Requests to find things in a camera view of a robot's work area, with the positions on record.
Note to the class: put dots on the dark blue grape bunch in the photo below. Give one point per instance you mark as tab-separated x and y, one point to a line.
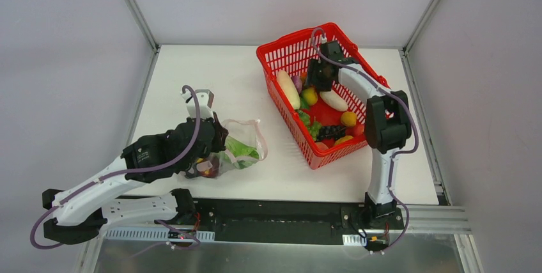
333	132

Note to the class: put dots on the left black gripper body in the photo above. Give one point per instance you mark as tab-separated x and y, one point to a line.
217	134

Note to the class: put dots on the yellow mango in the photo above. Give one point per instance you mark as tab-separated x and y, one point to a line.
342	140

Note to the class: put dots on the clear pink-dotted zip bag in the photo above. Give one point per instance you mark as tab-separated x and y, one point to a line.
246	131

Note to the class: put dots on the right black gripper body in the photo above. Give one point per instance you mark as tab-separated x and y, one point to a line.
319	76

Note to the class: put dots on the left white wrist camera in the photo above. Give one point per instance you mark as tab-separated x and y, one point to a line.
205	99

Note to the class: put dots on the yellow lemon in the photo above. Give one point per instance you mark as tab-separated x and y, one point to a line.
348	119

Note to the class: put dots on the small white radish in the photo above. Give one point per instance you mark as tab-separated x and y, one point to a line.
332	99

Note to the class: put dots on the long white radish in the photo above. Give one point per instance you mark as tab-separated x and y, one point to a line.
289	89

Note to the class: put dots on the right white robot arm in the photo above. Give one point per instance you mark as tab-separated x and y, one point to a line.
388	123

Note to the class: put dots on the dark red apple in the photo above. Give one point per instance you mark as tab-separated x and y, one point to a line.
212	165

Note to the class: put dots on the pale peach fruit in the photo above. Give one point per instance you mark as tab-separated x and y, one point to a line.
321	146

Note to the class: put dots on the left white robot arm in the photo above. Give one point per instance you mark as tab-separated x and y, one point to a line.
95	206

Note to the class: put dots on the green grape bunch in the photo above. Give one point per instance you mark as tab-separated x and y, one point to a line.
314	130

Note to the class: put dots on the purple onion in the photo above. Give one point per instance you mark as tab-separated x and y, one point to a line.
298	83

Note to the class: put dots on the green napa cabbage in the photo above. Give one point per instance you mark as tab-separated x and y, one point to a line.
240	155

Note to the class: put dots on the dark purple eggplant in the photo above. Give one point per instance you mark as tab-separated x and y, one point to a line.
192	172

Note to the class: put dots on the red tomato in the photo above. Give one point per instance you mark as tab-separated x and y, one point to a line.
357	130

